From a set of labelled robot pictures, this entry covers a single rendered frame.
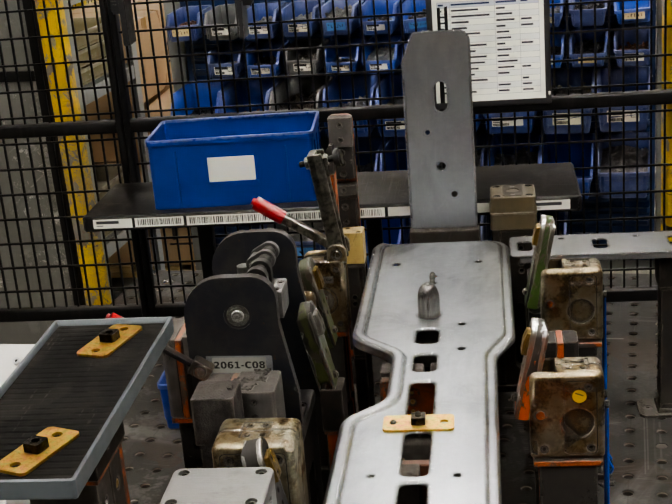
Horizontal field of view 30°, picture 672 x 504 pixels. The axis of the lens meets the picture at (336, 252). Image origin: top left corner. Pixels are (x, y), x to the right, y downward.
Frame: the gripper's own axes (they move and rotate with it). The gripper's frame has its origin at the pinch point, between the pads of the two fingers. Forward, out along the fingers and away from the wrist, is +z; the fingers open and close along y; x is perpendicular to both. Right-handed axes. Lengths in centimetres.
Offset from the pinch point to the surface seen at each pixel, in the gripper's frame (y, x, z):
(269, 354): 7.8, -10.0, 37.1
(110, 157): -117, 332, 100
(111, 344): -6.9, -22.5, 29.8
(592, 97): 54, 90, 31
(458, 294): 29, 30, 46
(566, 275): 45, 27, 43
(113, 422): -2, -40, 30
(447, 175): 27, 62, 37
